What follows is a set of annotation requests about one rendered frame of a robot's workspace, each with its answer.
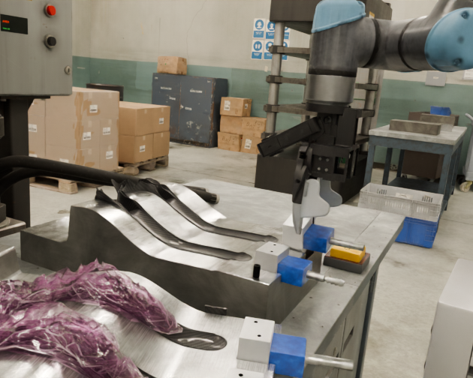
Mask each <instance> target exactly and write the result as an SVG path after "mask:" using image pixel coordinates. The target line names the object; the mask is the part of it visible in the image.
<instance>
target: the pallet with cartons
mask: <svg viewBox="0 0 473 378"><path fill-rule="evenodd" d="M169 128H170V106H160V105H153V104H146V103H132V102H125V101H120V102H119V143H118V144H119V163H118V167H124V171H123V172H124V175H129V176H137V175H138V173H139V170H144V171H153V170H155V165H156V166H162V167H166V166H168V161H169V157H168V155H169V147H170V131H169Z"/></svg>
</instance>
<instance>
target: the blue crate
mask: <svg viewBox="0 0 473 378"><path fill-rule="evenodd" d="M438 218H439V216H438ZM437 226H438V220H437V222H435V221H430V220H423V219H418V218H414V217H406V216H405V220H404V224H403V228H402V230H401V232H400V234H399V235H398V236H397V238H396V240H395V242H401V243H405V244H409V245H415V246H419V247H423V248H432V246H433V242H434V240H435V235H436V231H437Z"/></svg>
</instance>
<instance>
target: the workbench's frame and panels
mask: <svg viewBox="0 0 473 378"><path fill-rule="evenodd" d="M403 224H404V221H403V222H402V223H401V225H400V226H399V228H398V230H397V231H396V232H395V234H394V235H393V237H392V239H391V240H390V241H389V243H388V244H387V246H386V248H385V249H384V250H383V252H382V253H381V255H380V257H379V258H378V259H377V261H376V262H375V264H374V266H373V267H372V268H371V270H370V271H369V273H368V275H367V276H366V277H365V279H364V280H363V282H362V284H361V285H360V286H359V288H358V289H357V291H356V293H355V294H354V295H353V297H352V298H351V300H350V301H349V303H348V305H347V306H346V308H345V309H344V310H343V312H342V314H341V315H340V317H339V318H338V319H337V321H336V323H335V324H334V326H333V327H332V328H331V330H330V332H329V333H328V335H327V336H326V337H325V339H324V341H323V342H322V344H321V345H320V346H319V348H318V350H317V351H316V353H315V354H319V355H323V356H332V357H337V358H341V359H350V360H353V361H354V369H353V371H349V370H342V369H337V368H332V367H324V366H319V365H314V364H307V366H306V368H305V369H304V372H303V378H362V374H363V366H364V360H365V355H366V346H367V341H368V336H369V327H370V322H371V317H372V308H373V303H374V297H375V288H376V284H377V279H378V270H379V265H380V264H381V261H382V260H383V258H384V257H385V256H386V254H387V252H388V251H389V249H390V248H391V246H392V244H393V243H394V242H395V240H396V238H397V236H398V235H399V234H400V232H401V230H402V228H403Z"/></svg>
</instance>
